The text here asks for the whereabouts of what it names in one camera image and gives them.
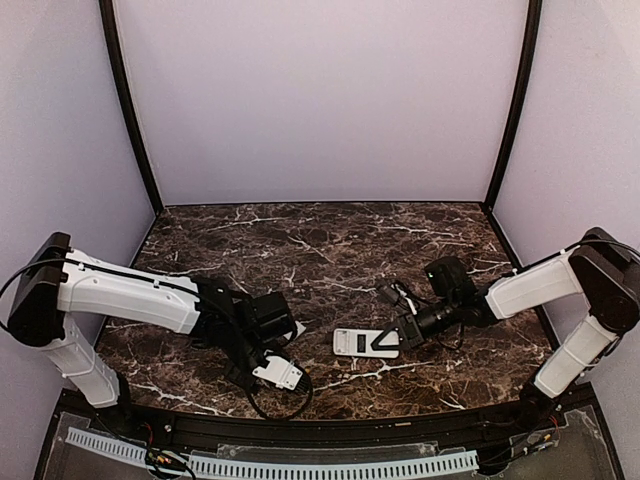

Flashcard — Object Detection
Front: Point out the white remote control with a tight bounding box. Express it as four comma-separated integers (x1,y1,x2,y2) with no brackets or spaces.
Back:
333,328,400,359

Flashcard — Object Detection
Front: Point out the white battery cover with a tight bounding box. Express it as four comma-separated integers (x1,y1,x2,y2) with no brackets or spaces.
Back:
292,321,306,337

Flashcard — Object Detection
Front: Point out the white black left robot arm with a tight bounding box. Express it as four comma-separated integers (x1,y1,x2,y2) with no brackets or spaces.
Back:
4,232,311,409

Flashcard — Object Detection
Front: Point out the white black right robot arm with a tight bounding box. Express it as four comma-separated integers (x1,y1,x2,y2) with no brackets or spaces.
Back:
371,227,639,399

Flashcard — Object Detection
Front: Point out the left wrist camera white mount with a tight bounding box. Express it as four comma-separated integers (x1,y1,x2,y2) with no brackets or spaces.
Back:
252,355,303,391

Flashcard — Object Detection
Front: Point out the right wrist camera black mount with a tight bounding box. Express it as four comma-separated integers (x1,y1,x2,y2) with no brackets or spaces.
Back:
375,282,418,315

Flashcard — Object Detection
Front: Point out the black front rail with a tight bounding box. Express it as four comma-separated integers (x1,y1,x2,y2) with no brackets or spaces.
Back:
59,389,596,454

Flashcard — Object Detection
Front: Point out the white slotted cable duct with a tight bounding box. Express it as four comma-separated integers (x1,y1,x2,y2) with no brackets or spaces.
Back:
65,427,479,479

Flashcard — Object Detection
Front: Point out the black corner frame post right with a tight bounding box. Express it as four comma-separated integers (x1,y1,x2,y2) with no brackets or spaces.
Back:
484,0,543,211

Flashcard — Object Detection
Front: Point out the black corner frame post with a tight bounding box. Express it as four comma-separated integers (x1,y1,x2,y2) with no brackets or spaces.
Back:
98,0,164,216
484,0,543,211

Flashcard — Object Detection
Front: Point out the black corner frame post left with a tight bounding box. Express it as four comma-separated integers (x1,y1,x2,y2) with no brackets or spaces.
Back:
98,0,164,216

